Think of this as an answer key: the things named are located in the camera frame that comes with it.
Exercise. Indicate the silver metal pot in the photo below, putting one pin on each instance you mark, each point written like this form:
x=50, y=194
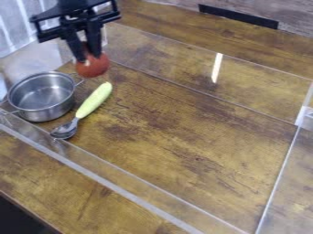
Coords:
x=44, y=96

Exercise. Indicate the spoon with green handle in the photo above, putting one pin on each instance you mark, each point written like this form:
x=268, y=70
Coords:
x=68, y=130

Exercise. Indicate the clear acrylic triangle stand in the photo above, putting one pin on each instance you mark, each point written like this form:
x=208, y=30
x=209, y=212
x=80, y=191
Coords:
x=98, y=33

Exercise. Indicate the clear acrylic front barrier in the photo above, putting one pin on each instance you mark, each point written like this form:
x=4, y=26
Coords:
x=167, y=205

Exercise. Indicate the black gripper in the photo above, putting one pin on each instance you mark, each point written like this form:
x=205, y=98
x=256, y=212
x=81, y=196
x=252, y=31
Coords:
x=76, y=16

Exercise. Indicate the red white plush mushroom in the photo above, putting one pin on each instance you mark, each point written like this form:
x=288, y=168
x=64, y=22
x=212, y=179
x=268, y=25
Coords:
x=94, y=66

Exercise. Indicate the black strip on table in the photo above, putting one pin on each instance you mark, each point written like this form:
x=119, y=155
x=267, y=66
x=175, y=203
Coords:
x=256, y=20

